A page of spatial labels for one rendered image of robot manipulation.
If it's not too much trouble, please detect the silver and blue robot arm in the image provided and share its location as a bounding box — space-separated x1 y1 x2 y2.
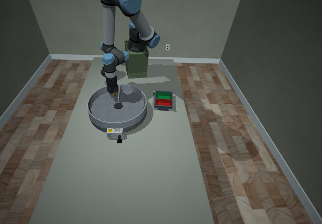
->
100 0 160 73

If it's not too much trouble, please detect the red and green divided bin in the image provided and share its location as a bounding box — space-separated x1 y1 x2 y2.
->
154 90 173 111

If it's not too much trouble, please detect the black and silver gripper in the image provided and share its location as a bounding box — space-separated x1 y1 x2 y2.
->
101 67 118 96

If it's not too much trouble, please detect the grey round turntable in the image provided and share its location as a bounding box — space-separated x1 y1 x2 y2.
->
87 84 147 143

